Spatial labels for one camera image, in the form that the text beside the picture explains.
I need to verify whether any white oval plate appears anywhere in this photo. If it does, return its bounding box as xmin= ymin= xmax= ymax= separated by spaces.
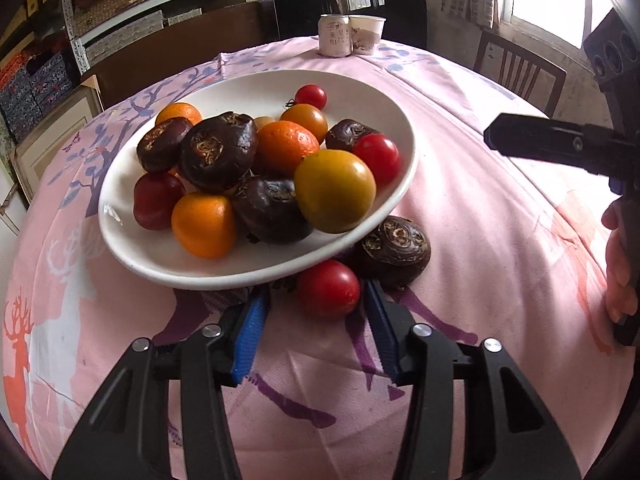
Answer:
xmin=98 ymin=70 xmax=418 ymax=290

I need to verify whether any orange tomato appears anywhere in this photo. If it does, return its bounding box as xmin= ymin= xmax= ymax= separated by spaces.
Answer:
xmin=280 ymin=104 xmax=329 ymax=144

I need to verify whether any red cherry tomato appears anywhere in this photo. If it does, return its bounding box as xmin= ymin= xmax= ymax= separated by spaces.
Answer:
xmin=296 ymin=259 xmax=360 ymax=321

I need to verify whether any white drink can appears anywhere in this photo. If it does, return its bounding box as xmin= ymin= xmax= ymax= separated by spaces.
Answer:
xmin=318 ymin=14 xmax=352 ymax=58

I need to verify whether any white framed board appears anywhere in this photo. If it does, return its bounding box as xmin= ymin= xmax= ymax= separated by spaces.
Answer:
xmin=10 ymin=75 xmax=103 ymax=204

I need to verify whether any wooden chair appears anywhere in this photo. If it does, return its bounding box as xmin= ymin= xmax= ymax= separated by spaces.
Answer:
xmin=473 ymin=30 xmax=566 ymax=117

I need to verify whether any right hand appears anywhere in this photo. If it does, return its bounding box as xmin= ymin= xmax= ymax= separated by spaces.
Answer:
xmin=601 ymin=202 xmax=638 ymax=323

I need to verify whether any white paper cup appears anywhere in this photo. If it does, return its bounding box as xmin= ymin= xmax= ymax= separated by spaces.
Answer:
xmin=349 ymin=14 xmax=386 ymax=55

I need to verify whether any dark chestnut in plate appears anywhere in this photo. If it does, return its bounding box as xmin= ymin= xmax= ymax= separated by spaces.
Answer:
xmin=324 ymin=118 xmax=378 ymax=152

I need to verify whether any yellow tomato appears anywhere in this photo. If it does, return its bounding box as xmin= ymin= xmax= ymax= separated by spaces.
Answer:
xmin=294 ymin=150 xmax=376 ymax=234

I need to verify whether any mandarin in plate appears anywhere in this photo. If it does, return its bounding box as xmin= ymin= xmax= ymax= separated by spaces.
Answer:
xmin=252 ymin=120 xmax=320 ymax=179

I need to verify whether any small mandarin orange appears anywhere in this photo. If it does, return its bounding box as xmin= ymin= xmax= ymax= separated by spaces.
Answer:
xmin=155 ymin=102 xmax=202 ymax=126

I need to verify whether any red plum in plate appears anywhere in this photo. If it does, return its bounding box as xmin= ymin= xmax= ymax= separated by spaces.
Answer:
xmin=134 ymin=172 xmax=186 ymax=231

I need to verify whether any large orange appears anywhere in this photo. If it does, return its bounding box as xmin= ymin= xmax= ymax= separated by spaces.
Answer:
xmin=171 ymin=192 xmax=238 ymax=259

